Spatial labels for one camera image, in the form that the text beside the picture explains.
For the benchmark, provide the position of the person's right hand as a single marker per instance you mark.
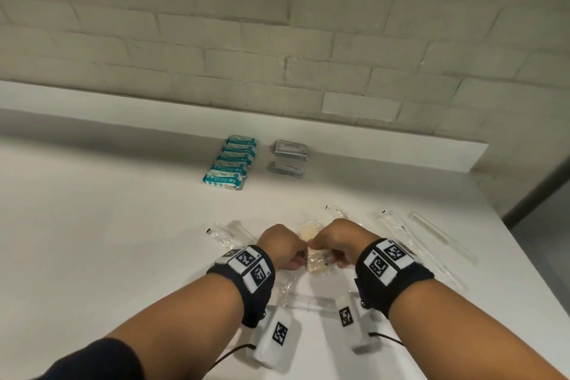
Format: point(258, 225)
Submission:
point(347, 239)

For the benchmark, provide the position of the person's left hand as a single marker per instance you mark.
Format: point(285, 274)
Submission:
point(282, 246)

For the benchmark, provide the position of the stack of small white sachets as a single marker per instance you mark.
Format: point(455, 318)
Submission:
point(287, 168)

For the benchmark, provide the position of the pile of mixed clear packets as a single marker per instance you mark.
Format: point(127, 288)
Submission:
point(441, 237)

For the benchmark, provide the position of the stack of large white sachets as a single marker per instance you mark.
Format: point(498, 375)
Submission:
point(290, 148)

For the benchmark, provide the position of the person's right forearm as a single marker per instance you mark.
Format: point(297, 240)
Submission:
point(476, 335)

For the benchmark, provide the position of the person's left forearm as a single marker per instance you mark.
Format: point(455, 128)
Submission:
point(178, 322)

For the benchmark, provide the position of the person's black left sleeve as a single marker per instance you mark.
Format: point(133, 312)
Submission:
point(89, 362)

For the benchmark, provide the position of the black left wristband with markers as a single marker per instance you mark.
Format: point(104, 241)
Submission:
point(254, 299)

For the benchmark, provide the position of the black wristband with markers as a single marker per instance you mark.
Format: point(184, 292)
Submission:
point(401, 286)
point(254, 299)

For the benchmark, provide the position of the black right wristband with markers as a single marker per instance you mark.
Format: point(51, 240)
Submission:
point(401, 286)

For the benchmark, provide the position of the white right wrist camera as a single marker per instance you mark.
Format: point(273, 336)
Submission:
point(352, 326)

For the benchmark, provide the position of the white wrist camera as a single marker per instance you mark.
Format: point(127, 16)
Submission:
point(276, 339)
point(352, 326)

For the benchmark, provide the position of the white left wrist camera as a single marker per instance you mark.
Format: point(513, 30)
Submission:
point(276, 339)

